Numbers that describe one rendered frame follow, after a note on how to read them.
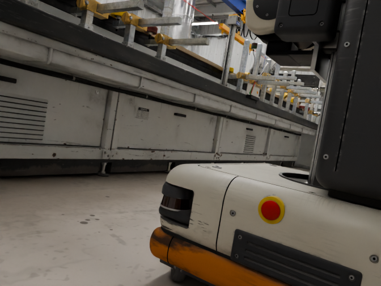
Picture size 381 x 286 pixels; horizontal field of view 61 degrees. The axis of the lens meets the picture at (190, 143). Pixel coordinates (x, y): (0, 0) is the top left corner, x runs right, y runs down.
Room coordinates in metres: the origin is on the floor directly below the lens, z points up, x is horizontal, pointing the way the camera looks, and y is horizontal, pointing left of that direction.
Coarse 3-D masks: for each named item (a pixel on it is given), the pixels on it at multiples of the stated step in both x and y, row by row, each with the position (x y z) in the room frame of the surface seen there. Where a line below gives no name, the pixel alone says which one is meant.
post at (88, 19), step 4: (84, 12) 1.38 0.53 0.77; (88, 12) 1.38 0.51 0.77; (92, 12) 1.40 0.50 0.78; (84, 16) 1.38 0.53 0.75; (88, 16) 1.38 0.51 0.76; (92, 16) 1.40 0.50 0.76; (84, 20) 1.38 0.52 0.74; (88, 20) 1.39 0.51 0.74; (92, 20) 1.40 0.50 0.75; (88, 24) 1.39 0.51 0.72
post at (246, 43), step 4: (244, 40) 2.63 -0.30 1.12; (248, 40) 2.62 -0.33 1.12; (244, 44) 2.63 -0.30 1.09; (248, 44) 2.63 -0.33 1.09; (244, 48) 2.63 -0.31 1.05; (248, 48) 2.64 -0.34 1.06; (244, 52) 2.62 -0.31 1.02; (244, 56) 2.62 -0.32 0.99; (244, 60) 2.62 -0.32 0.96; (240, 64) 2.63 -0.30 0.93; (244, 64) 2.62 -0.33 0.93; (240, 68) 2.63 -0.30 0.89; (244, 68) 2.63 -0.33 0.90; (244, 72) 2.64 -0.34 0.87; (240, 80) 2.62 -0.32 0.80; (240, 84) 2.62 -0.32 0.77; (236, 88) 2.63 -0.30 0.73; (240, 88) 2.62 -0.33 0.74
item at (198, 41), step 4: (148, 40) 1.91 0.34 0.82; (152, 40) 1.89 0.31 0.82; (172, 40) 1.81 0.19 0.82; (176, 40) 1.79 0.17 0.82; (180, 40) 1.77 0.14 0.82; (184, 40) 1.76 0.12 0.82; (188, 40) 1.74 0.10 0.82; (192, 40) 1.73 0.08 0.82; (196, 40) 1.72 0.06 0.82; (200, 40) 1.70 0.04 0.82; (204, 40) 1.69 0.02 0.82; (208, 40) 1.69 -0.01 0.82; (148, 44) 1.91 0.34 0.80; (152, 44) 1.89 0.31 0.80; (156, 44) 1.87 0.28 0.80; (172, 44) 1.81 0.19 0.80; (176, 44) 1.80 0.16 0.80; (180, 44) 1.78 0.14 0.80; (184, 44) 1.77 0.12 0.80; (188, 44) 1.75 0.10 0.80; (192, 44) 1.74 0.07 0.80; (196, 44) 1.73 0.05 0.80; (200, 44) 1.71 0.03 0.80; (204, 44) 1.70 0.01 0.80; (208, 44) 1.70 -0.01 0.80
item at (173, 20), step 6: (150, 18) 1.57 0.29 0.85; (156, 18) 1.55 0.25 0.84; (162, 18) 1.53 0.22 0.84; (168, 18) 1.51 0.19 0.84; (174, 18) 1.49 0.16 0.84; (180, 18) 1.48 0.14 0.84; (114, 24) 1.71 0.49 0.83; (120, 24) 1.68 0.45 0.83; (138, 24) 1.61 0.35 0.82; (144, 24) 1.59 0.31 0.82; (150, 24) 1.57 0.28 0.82; (156, 24) 1.55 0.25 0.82; (162, 24) 1.54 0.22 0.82; (168, 24) 1.52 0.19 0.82; (174, 24) 1.51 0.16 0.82; (180, 24) 1.49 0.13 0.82
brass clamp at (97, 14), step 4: (80, 0) 1.36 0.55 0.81; (84, 0) 1.35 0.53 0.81; (88, 0) 1.36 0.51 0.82; (92, 0) 1.38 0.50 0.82; (80, 4) 1.36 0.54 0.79; (84, 4) 1.35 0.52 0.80; (88, 4) 1.37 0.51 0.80; (92, 4) 1.38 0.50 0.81; (96, 4) 1.40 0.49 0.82; (80, 8) 1.37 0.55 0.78; (84, 8) 1.37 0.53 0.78; (88, 8) 1.37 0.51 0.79; (92, 8) 1.39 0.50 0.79; (96, 8) 1.40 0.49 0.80; (96, 12) 1.40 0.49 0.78; (96, 16) 1.45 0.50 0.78; (100, 16) 1.44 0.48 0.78; (104, 16) 1.44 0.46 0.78
